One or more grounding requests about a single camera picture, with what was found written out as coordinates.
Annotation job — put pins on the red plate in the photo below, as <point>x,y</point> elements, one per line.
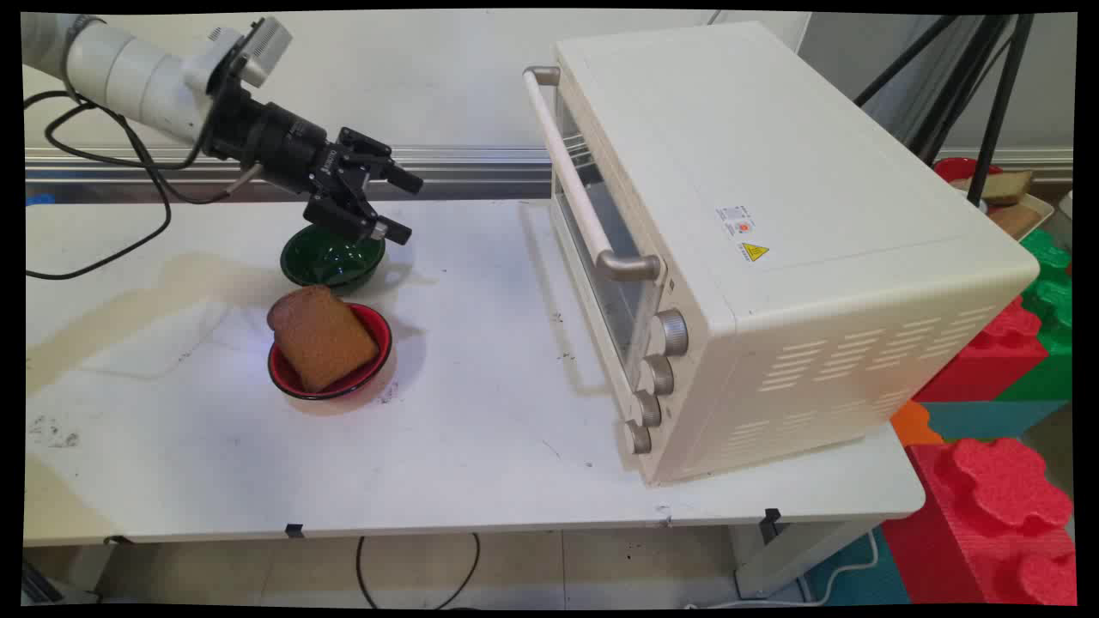
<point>949,167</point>

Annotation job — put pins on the white label sticker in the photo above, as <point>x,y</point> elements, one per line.
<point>736,221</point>

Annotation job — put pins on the green bowl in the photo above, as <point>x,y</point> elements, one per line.
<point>330,262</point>

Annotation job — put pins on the orange foam block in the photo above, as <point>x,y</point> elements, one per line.
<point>914,425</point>

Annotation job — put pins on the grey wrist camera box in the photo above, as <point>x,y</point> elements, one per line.
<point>270,43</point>

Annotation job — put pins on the yellow warning sticker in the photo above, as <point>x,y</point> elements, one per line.
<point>755,252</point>

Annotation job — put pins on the large red foam block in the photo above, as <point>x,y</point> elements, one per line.
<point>987,515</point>

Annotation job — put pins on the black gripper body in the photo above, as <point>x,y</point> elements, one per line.
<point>275,146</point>

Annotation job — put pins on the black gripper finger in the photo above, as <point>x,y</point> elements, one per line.
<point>378,159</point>
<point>352,219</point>

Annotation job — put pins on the green foam block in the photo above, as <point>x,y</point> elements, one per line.
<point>1052,300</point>

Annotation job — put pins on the white table leg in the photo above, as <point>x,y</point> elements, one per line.
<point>781,558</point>

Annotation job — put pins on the cream tray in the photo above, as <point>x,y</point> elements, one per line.
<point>1017,219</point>

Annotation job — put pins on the red bowl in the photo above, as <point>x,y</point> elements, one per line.
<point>375,330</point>

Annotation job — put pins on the light brown bread slice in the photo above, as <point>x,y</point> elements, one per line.
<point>1004,184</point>

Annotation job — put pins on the small red foam block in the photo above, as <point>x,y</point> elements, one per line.
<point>987,360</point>

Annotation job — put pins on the teal foam block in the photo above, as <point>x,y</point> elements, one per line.
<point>987,419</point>

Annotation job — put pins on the teal floor mat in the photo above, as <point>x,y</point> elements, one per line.
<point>859,575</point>

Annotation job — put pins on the large silver oven knob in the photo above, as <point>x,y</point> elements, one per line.
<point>671,333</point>

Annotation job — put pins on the cream toaster oven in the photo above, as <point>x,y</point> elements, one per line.
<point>773,154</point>

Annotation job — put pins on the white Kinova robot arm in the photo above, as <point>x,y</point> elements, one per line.
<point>129,73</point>

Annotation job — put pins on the black tripod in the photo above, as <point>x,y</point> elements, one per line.
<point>1000,103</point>

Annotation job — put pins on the aluminium wall rail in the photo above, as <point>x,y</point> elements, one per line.
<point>481,176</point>

